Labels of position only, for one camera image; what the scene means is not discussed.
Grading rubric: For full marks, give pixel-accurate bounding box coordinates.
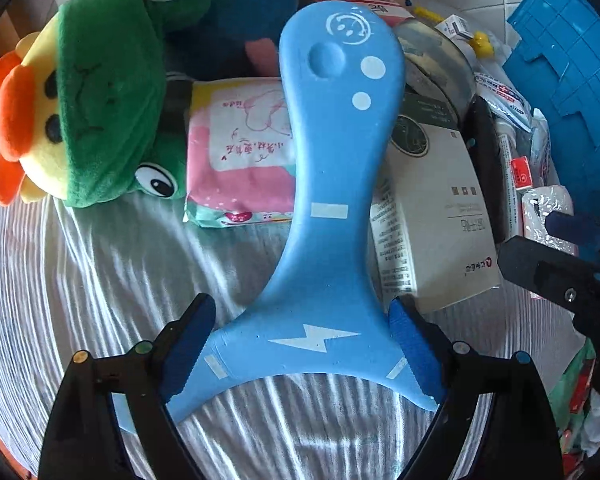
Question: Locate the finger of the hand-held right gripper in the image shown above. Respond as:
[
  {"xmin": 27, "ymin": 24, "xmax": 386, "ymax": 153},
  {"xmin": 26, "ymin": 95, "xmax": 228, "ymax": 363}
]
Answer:
[
  {"xmin": 496, "ymin": 236, "xmax": 600, "ymax": 322},
  {"xmin": 545, "ymin": 210, "xmax": 600, "ymax": 263}
]

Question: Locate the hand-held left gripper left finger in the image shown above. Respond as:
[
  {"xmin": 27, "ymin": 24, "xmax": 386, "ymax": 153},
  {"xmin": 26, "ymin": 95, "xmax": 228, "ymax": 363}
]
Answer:
[{"xmin": 39, "ymin": 293, "xmax": 217, "ymax": 480}]

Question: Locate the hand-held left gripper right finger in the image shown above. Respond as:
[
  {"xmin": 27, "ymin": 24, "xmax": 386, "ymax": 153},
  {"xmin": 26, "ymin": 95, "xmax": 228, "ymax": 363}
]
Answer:
[{"xmin": 387, "ymin": 296, "xmax": 566, "ymax": 480}]

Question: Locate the blue foam forked toy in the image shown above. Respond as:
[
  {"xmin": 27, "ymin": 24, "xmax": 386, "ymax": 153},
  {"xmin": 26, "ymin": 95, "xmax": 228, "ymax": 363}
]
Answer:
[{"xmin": 112, "ymin": 1, "xmax": 438, "ymax": 433}]

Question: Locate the pink pig plush blue shirt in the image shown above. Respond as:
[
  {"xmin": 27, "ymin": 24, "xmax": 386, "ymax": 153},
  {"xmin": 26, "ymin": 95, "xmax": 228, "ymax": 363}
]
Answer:
[{"xmin": 87, "ymin": 0, "xmax": 306, "ymax": 81}]

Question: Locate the clear plastic packet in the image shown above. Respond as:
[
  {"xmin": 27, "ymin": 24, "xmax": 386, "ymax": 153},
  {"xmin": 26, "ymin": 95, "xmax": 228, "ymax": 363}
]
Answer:
[{"xmin": 522, "ymin": 185, "xmax": 581, "ymax": 256}]

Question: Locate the green red packet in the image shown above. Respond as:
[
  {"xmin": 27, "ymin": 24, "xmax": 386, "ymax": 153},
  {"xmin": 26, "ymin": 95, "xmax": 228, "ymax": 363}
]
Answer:
[{"xmin": 550, "ymin": 337, "xmax": 600, "ymax": 456}]

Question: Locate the white box red label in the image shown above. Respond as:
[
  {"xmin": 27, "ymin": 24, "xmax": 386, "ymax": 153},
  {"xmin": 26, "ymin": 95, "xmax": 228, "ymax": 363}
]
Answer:
[{"xmin": 497, "ymin": 120, "xmax": 535, "ymax": 192}]

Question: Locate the grey white carton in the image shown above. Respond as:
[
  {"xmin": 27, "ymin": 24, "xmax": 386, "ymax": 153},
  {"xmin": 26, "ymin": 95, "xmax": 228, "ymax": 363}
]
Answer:
[{"xmin": 370, "ymin": 95, "xmax": 503, "ymax": 311}]

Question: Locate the black flat case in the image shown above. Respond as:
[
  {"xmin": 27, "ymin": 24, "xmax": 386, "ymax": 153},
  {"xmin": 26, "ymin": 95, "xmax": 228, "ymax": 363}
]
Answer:
[{"xmin": 467, "ymin": 97, "xmax": 512, "ymax": 241}]

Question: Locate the white blue medical packet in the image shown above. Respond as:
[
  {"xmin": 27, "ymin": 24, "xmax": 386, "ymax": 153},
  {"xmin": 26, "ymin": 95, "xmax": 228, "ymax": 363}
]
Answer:
[{"xmin": 475, "ymin": 72, "xmax": 537, "ymax": 131}]

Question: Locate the blue plastic crate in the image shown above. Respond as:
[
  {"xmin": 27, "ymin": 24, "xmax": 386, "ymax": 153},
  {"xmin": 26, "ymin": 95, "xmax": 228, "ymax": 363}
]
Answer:
[{"xmin": 502, "ymin": 0, "xmax": 600, "ymax": 221}]

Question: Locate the pink tissue packet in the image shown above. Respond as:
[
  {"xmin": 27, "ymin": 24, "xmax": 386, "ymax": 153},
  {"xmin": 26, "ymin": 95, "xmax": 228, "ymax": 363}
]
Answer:
[{"xmin": 182, "ymin": 77, "xmax": 301, "ymax": 231}]

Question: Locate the yellow duck toy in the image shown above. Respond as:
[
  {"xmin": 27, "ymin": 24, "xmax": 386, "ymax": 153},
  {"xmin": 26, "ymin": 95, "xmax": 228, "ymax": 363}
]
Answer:
[{"xmin": 412, "ymin": 5, "xmax": 496, "ymax": 58}]

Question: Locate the small white box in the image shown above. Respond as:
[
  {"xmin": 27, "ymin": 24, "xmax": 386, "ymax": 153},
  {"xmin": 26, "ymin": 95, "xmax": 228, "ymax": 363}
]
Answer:
[{"xmin": 440, "ymin": 15, "xmax": 473, "ymax": 41}]

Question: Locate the yellow plush green frog hat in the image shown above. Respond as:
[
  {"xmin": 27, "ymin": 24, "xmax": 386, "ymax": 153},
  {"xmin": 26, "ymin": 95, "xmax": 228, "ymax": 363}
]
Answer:
[{"xmin": 0, "ymin": 0, "xmax": 213, "ymax": 209}]

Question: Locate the wooden frame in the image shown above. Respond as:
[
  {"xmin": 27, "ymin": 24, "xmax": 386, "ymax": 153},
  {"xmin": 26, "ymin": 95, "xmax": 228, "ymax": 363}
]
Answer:
[{"xmin": 0, "ymin": 7, "xmax": 21, "ymax": 78}]

